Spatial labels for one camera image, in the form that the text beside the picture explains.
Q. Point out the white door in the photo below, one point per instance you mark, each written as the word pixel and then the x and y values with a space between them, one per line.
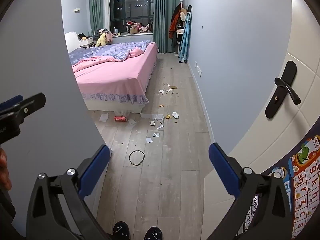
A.
pixel 250 140

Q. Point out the red soda can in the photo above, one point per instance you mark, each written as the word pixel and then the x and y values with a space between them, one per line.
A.
pixel 120 119

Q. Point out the white wall socket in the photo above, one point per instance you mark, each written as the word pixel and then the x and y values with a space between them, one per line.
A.
pixel 198 69

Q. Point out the red patterned cloth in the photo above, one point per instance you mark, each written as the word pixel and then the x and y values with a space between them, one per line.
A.
pixel 130 23

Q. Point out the colourful alphabet poster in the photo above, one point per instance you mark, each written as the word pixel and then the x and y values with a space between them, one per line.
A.
pixel 305 180

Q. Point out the scattered paper scraps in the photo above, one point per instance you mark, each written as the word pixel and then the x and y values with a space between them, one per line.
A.
pixel 103 117

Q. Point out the brown jacket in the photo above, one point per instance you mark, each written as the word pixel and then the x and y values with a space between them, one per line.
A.
pixel 173 25

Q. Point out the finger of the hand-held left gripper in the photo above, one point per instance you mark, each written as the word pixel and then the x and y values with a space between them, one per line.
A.
pixel 27 108
pixel 11 103

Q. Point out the clear plastic wrapper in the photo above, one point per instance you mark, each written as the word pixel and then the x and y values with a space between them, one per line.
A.
pixel 150 116

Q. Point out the blue folding rack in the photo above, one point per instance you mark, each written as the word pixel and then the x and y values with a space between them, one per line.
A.
pixel 185 42

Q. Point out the white desk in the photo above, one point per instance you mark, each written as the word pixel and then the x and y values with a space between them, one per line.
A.
pixel 86 43

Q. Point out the person's left hand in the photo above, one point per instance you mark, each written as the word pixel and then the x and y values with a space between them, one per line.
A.
pixel 3 170

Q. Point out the green curtain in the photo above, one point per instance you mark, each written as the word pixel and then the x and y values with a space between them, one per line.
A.
pixel 165 17
pixel 96 7

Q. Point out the white window bench cabinet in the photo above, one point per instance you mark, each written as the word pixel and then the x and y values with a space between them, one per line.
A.
pixel 132 38

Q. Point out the white wall lamp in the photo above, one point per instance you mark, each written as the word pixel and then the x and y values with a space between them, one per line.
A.
pixel 76 10

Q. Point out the yellow padded jacket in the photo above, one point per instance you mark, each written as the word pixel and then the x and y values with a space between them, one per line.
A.
pixel 101 40

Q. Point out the pink bed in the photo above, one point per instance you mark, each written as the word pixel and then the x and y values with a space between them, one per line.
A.
pixel 112 80

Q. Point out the person's left dark slipper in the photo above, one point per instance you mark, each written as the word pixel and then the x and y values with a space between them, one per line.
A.
pixel 121 231

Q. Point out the white headboard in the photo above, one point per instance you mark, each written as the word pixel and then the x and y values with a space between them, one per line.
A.
pixel 72 41

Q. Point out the dark grey scarf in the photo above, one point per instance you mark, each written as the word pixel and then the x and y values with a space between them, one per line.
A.
pixel 96 35

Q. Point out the laptop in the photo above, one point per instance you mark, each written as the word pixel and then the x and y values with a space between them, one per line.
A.
pixel 82 36

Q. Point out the pink quilted cloth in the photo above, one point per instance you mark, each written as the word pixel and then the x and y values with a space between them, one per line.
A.
pixel 109 37

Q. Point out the white tissue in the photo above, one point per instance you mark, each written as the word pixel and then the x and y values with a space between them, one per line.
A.
pixel 175 115

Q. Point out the white coat rack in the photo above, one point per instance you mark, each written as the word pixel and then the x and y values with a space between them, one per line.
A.
pixel 181 5

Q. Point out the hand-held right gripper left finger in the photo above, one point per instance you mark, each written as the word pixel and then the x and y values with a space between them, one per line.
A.
pixel 95 167

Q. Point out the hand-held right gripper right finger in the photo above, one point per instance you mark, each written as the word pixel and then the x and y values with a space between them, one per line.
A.
pixel 223 167

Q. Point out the purple floral blanket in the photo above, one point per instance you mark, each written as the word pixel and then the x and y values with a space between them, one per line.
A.
pixel 105 52

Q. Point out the white sheer curtain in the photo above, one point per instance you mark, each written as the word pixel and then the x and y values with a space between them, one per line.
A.
pixel 107 10

